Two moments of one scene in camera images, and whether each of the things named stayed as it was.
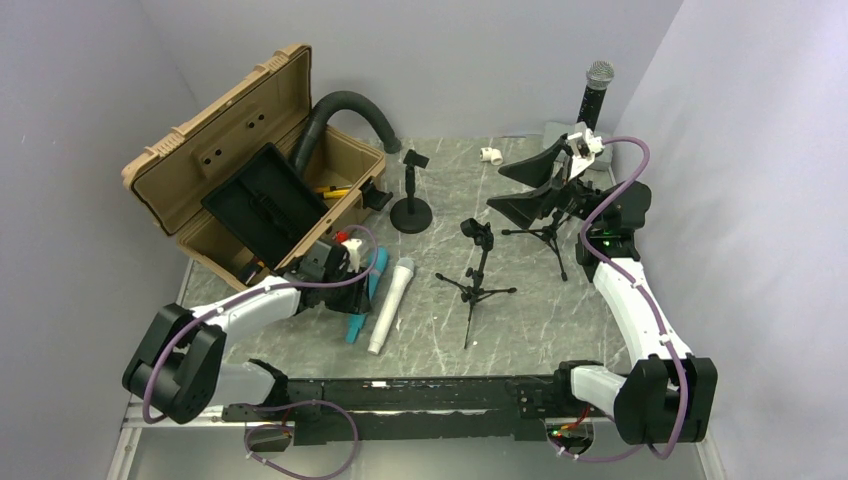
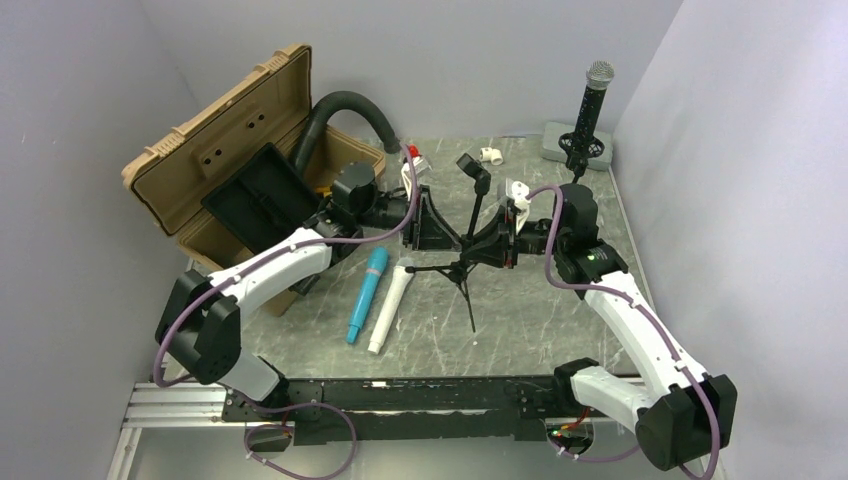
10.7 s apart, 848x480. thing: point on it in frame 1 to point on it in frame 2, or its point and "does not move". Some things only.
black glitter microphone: x=599 y=74 does not move
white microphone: x=403 y=272 does not move
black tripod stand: x=483 y=236 to x=457 y=269
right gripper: x=524 y=208 to x=489 y=243
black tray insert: x=266 y=205 does not move
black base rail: x=412 y=410 does not move
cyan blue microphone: x=359 y=319 does not move
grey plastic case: x=554 y=131 does not move
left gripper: x=357 y=298 to x=427 y=230
